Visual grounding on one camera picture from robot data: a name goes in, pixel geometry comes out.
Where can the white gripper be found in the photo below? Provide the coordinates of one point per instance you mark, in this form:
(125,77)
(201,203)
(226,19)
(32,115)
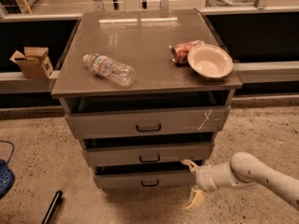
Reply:
(204,177)

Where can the grey drawer cabinet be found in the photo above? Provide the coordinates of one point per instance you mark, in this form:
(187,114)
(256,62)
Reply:
(140,39)

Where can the white paper bowl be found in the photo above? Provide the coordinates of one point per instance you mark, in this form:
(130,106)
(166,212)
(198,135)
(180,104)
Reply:
(210,61)

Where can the grey bottom drawer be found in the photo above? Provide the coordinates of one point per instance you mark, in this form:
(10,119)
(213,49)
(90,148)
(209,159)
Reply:
(144,180)

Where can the grey drawer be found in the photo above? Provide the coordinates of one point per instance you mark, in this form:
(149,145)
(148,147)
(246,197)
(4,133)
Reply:
(147,122)
(144,180)
(146,154)

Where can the grey middle drawer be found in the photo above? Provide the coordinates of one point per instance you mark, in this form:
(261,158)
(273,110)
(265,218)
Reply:
(146,154)

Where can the clear plastic water bottle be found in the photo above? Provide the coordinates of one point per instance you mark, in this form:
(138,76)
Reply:
(115,71)

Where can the crushed red soda can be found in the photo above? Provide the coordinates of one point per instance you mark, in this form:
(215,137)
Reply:
(180,51)

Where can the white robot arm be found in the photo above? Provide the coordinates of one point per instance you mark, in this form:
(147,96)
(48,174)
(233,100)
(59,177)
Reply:
(242,171)

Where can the open cardboard box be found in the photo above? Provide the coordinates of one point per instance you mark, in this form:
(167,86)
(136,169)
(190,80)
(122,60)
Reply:
(34,62)

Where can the yellow broom handle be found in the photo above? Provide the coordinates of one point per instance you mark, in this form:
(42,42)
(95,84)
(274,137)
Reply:
(25,6)

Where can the grey top drawer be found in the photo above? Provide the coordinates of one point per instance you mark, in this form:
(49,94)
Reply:
(147,122)

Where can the blue foot pedal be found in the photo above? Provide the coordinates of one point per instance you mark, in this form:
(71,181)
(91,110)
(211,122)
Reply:
(6,179)

